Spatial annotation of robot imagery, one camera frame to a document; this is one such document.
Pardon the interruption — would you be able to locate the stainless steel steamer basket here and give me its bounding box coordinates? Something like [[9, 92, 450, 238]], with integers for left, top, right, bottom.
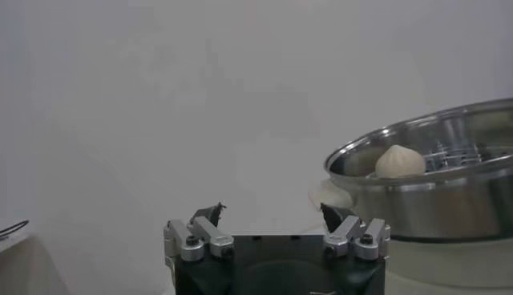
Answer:
[[308, 98, 513, 244]]

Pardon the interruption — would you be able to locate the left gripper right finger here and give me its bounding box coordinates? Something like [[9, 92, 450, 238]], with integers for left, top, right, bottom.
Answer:
[[320, 202, 392, 262]]

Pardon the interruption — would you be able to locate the white steamed baozi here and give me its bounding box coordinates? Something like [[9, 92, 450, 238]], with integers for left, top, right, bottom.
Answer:
[[374, 143, 426, 179]]

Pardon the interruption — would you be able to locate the black cable on side table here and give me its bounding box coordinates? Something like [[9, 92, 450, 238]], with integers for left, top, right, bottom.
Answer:
[[0, 219, 30, 240]]

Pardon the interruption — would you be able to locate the white electric cooker base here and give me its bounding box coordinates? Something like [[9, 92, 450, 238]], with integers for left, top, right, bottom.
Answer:
[[384, 236, 513, 295]]

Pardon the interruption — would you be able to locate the white side table with cable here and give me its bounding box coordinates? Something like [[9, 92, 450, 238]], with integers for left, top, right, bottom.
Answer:
[[0, 231, 33, 254]]

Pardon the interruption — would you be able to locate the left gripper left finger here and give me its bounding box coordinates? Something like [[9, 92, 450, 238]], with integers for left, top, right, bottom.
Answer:
[[164, 202, 236, 264]]

